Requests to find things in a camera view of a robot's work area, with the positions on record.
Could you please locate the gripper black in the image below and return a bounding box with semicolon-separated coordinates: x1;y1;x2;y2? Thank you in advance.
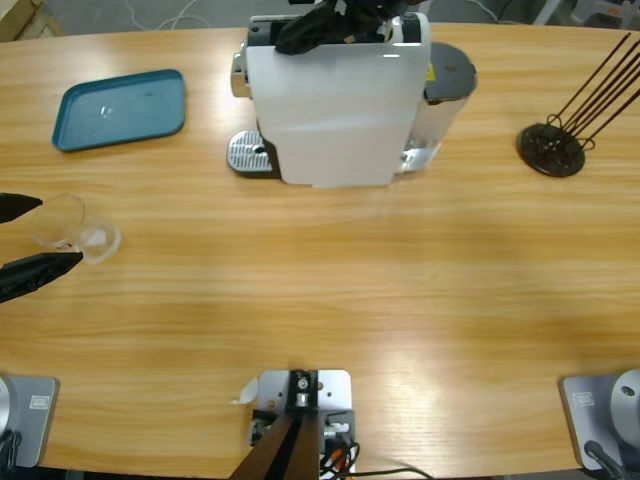
274;0;431;56

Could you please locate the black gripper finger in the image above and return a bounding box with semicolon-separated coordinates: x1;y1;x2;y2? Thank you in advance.
0;251;85;305
0;193;44;225

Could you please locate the white capsule coffee machine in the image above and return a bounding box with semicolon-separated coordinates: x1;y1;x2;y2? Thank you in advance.
228;12;432;190

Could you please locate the clear glass cup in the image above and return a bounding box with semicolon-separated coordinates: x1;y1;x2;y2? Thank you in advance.
29;193;123;265

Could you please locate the water tank with black lid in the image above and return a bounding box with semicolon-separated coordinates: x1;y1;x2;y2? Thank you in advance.
394;42;479;182

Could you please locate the teal plastic tray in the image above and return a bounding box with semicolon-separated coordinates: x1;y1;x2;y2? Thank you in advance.
51;68;187;154

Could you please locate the wooden board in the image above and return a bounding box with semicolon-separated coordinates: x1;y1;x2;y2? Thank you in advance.
0;0;66;44

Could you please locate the black capsule holder with rods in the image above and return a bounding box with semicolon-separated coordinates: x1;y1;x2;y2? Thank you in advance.
517;32;640;179

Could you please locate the white tape strip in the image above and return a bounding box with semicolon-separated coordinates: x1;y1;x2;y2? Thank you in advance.
229;377;260;406

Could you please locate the white cable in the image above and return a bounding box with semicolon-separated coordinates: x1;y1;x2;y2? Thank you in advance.
122;0;214;32

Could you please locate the black cable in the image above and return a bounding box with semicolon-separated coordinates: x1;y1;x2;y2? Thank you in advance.
318;439;432;480
583;439;629;480
0;429;24;471

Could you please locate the white mount with dark post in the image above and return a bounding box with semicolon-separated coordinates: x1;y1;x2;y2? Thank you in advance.
232;368;357;480

